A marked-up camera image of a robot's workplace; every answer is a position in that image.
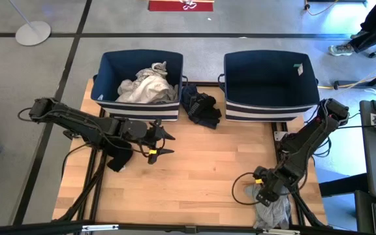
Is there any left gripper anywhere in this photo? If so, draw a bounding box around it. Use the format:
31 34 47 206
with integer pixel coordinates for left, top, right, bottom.
122 117 176 165

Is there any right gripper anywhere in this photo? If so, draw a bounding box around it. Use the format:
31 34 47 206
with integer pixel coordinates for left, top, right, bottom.
252 165 290 208

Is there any plain black garment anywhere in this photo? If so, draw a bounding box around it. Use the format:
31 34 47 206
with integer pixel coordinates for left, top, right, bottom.
104 140 134 173

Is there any black Puma garment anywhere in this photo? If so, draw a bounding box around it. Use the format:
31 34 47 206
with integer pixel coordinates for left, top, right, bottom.
180 84 223 130

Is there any navy white striped fabric bin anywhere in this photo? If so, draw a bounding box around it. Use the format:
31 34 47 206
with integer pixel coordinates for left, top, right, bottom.
217 49 321 123
90 48 189 122

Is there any red floor mat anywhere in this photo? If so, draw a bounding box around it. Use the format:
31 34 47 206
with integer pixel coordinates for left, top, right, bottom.
148 0 214 12

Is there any person's shoe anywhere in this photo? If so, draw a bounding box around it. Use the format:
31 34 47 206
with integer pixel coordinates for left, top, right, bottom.
328 43 355 57

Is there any white floor stand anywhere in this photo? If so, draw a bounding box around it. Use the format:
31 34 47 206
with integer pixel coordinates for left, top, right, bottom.
7 0 52 46

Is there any person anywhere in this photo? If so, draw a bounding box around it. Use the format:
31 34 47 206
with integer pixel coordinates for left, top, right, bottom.
349 0 376 55

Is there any black looped gripper cable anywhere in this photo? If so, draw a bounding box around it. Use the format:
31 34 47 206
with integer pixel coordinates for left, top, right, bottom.
231 172 264 206

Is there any silver frame bracket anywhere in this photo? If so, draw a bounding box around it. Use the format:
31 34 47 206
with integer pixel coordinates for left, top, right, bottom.
262 229 302 235
82 224 119 232

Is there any black cable on table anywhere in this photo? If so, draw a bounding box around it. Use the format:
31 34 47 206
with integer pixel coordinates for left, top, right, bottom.
61 143 89 179

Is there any yellow floor cable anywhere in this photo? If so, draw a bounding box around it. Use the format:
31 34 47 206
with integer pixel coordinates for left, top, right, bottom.
318 67 376 91

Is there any orange floor cable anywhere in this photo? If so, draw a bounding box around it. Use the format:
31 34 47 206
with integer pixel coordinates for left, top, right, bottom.
304 0 339 16

